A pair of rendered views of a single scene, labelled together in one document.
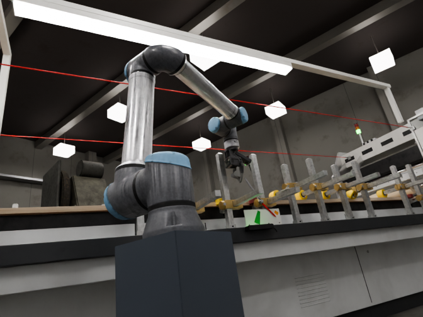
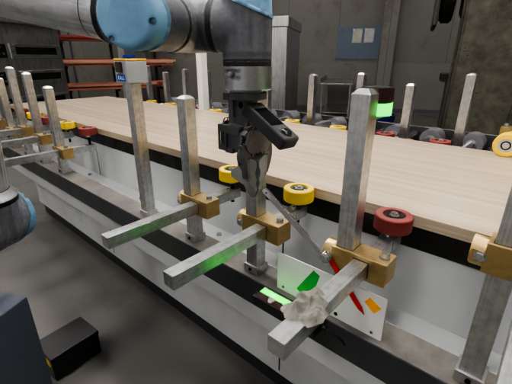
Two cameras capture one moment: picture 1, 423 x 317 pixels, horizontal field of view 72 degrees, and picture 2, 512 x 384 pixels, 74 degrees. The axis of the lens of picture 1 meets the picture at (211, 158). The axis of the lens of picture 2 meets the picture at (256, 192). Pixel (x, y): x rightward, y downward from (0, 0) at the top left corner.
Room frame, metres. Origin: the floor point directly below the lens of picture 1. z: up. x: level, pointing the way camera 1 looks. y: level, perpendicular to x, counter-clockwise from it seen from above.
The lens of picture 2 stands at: (1.41, -0.78, 1.22)
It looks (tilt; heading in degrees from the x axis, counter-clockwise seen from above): 21 degrees down; 70
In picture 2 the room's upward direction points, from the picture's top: straight up
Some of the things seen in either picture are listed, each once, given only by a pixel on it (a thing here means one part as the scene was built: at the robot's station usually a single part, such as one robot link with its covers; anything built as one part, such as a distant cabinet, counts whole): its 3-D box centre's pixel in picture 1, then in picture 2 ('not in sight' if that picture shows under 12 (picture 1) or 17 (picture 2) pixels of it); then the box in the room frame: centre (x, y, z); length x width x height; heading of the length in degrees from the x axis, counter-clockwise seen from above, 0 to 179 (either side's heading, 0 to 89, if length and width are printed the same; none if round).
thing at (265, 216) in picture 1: (263, 217); (324, 292); (1.76, -0.26, 0.75); 0.26 x 0.01 x 0.10; 119
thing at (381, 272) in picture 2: (264, 202); (357, 258); (1.81, -0.29, 0.85); 0.14 x 0.06 x 0.05; 119
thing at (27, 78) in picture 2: not in sight; (36, 121); (0.95, 1.26, 0.92); 0.04 x 0.04 x 0.48; 29
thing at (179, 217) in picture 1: (173, 222); not in sight; (0.90, 0.15, 0.65); 0.19 x 0.19 x 0.10
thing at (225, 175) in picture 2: not in sight; (232, 184); (1.68, 0.19, 0.85); 0.08 x 0.08 x 0.11
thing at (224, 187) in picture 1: (225, 190); (255, 188); (1.67, -0.05, 0.93); 0.04 x 0.04 x 0.48; 29
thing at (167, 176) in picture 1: (167, 181); not in sight; (0.91, 0.15, 0.79); 0.17 x 0.15 x 0.18; 56
